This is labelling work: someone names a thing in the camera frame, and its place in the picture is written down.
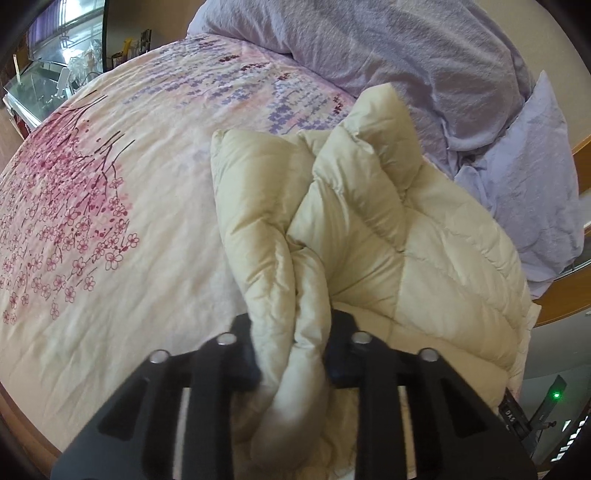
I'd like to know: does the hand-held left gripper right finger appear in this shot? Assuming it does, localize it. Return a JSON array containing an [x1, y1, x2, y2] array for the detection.
[[323, 310, 539, 480]]

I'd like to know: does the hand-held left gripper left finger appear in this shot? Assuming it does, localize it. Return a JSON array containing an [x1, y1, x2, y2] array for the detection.
[[50, 314, 259, 480]]

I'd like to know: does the cream quilted down jacket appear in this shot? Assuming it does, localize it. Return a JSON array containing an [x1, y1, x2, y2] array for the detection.
[[210, 84, 532, 480]]

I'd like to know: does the floral printed bed sheet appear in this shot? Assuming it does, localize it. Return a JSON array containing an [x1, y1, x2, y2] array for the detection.
[[0, 32, 541, 480]]

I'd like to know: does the lavender pillow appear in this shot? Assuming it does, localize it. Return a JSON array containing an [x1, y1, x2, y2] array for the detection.
[[455, 69, 581, 298]]

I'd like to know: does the lavender blanket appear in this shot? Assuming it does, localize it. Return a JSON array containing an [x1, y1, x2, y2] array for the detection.
[[187, 0, 536, 178]]

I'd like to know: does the flat screen television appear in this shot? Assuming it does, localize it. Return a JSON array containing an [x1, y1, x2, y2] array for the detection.
[[25, 0, 110, 75]]

